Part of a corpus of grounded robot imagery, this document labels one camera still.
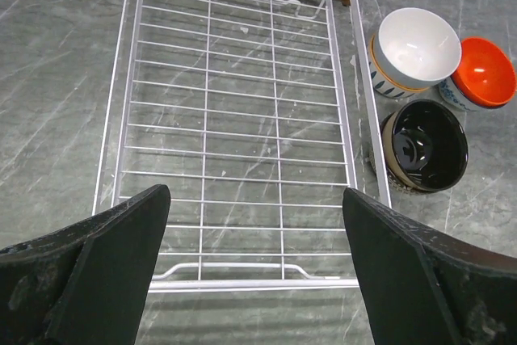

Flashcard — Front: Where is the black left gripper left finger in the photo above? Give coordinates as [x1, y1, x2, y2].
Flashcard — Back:
[1, 184, 170, 344]

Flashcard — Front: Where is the black glazed patterned bowl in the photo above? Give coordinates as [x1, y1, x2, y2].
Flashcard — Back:
[380, 99, 469, 194]

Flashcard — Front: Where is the orange bowl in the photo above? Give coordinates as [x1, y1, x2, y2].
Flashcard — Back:
[452, 36, 516, 108]

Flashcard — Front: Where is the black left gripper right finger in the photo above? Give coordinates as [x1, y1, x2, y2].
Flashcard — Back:
[343, 188, 516, 344]

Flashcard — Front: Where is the white wire dish rack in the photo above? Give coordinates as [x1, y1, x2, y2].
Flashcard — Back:
[93, 0, 383, 293]

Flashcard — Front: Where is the white bowl with leaf pattern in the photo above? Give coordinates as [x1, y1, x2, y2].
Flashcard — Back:
[368, 36, 428, 99]

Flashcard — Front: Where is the blue patterned white bowl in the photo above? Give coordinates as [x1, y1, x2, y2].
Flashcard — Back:
[438, 78, 500, 111]

